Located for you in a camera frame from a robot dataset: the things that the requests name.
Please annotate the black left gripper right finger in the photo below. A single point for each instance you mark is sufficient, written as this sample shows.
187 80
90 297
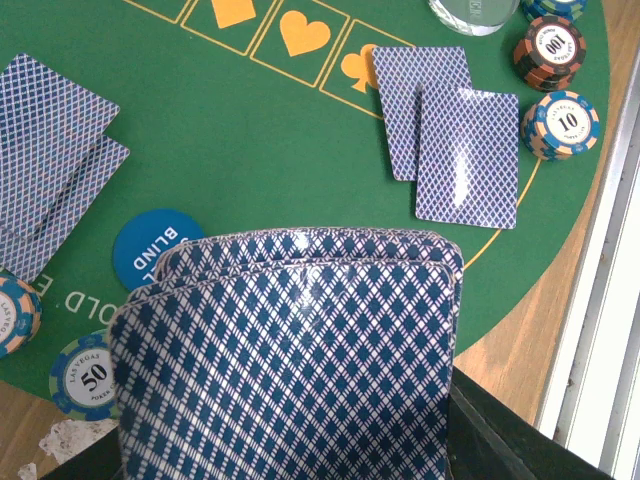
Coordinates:
486 440

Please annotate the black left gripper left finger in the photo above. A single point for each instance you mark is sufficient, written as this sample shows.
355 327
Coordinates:
102 460

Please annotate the teal chip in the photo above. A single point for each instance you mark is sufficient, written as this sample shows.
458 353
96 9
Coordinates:
568 9
81 380

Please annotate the blue orange chip small blind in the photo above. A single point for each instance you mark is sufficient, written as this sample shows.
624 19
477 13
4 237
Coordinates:
21 311

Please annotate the blue checkered card deck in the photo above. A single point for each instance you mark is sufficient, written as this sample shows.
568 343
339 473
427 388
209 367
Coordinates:
313 353

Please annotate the dealt card small blind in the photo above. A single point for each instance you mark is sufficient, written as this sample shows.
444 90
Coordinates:
26 259
49 124

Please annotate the blue small blind button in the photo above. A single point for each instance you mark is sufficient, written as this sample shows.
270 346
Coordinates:
144 238

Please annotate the red chip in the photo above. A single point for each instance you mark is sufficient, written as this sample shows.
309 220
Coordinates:
548 57

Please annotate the clear acrylic dealer button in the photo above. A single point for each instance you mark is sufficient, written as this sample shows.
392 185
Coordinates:
474 17

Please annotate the dealt cards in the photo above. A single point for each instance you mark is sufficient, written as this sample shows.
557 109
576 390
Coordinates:
402 74

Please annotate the large white paper scrap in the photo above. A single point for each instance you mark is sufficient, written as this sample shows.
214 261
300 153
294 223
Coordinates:
70 437

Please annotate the green round poker mat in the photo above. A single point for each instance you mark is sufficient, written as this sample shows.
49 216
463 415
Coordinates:
250 127

